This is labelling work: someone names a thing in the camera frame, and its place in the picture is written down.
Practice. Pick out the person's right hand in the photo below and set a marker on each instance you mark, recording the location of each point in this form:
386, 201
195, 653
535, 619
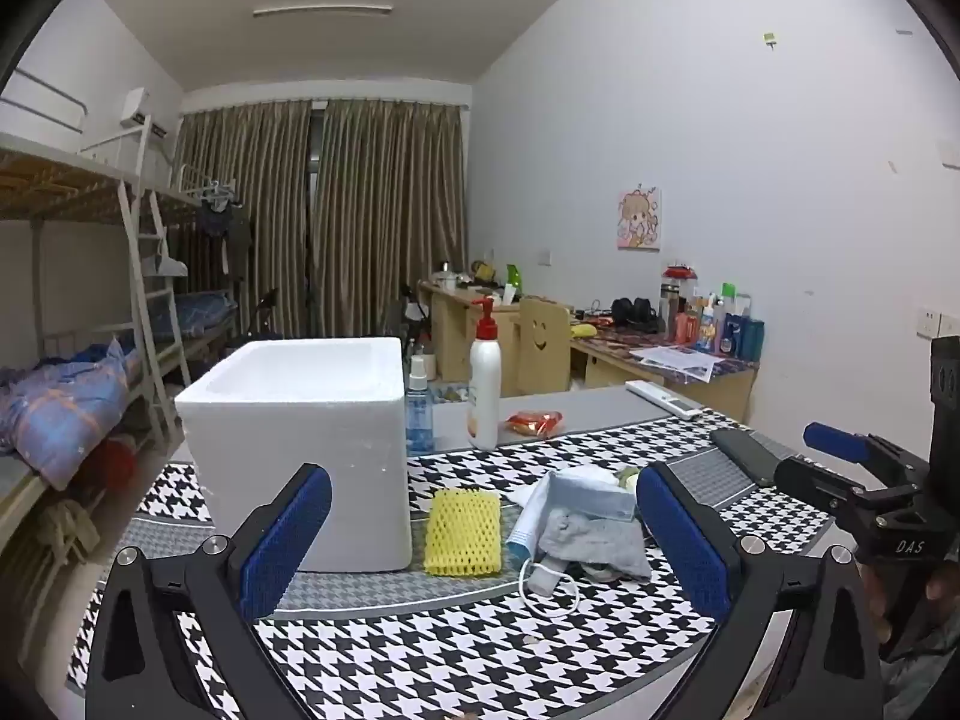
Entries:
941, 591

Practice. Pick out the light wooden desk with drawers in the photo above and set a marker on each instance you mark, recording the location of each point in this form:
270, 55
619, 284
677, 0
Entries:
450, 330

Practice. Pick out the yellow foam net sleeve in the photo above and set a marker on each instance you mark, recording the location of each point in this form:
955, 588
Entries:
461, 532

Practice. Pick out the hanging dark clothes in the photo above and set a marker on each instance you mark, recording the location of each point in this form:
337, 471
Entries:
225, 229

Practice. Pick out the wooden smiley chair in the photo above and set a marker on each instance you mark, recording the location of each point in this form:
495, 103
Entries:
544, 352

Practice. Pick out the white foam box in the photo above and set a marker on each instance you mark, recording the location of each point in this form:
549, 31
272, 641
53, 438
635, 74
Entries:
300, 427

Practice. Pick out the row of toiletry bottles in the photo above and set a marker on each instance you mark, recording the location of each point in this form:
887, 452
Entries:
720, 330

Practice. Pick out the yellow object on desk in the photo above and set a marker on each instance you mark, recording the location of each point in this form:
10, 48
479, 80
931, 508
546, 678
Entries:
585, 330

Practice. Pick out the person's right forearm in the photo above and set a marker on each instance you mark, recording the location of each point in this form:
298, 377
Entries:
926, 679

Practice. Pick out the ceiling tube light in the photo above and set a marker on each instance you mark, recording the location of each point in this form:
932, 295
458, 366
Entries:
322, 10

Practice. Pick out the black bag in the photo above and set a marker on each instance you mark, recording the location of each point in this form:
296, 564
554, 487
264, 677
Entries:
636, 313

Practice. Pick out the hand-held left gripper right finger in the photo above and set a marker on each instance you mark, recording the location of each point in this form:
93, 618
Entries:
682, 540

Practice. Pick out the brown curtain panel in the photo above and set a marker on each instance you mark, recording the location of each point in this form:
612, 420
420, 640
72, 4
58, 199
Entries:
247, 202
390, 202

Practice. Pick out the blue spray bottle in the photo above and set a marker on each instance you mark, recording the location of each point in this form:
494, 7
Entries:
420, 420

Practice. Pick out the white wall socket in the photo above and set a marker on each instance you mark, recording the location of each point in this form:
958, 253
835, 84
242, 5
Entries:
931, 322

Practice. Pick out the red snack packet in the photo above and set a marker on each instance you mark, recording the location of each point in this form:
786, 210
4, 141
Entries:
534, 424

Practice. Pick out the blue plaid quilt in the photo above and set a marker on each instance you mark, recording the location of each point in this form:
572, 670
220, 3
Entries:
67, 405

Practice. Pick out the white remote control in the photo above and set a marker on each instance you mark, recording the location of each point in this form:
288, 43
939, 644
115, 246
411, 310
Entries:
664, 399

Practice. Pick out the red cloth under bed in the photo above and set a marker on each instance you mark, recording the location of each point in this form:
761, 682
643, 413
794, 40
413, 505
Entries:
109, 465

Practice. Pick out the white air conditioner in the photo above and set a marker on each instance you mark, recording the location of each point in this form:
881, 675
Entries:
135, 106

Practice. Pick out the pink cartoon wall poster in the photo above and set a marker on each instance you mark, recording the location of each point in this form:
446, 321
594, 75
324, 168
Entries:
640, 219

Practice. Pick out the white metal bunk bed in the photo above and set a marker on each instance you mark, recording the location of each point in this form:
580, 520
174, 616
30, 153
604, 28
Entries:
52, 180
202, 311

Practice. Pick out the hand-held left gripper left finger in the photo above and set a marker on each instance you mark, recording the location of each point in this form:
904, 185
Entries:
289, 540

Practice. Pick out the beige cloth under bed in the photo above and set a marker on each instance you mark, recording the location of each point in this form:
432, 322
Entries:
71, 532

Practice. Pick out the grey sock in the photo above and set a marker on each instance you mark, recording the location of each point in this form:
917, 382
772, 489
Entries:
592, 540

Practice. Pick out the white lotion pump bottle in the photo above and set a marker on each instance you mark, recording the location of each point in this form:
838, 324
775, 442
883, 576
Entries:
484, 390

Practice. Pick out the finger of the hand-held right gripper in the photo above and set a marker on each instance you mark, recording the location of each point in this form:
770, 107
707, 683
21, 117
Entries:
810, 484
832, 439

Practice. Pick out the houndstooth table mat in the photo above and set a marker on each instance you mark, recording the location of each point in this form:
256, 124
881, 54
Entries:
465, 652

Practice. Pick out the wooden desk with patterned cloth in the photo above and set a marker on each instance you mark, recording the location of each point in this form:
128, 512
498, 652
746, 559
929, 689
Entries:
600, 367

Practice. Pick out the printed paper sheets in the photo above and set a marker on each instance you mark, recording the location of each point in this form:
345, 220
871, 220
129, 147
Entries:
675, 361

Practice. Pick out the white bunk bed ladder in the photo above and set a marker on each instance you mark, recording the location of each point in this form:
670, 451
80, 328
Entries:
150, 300

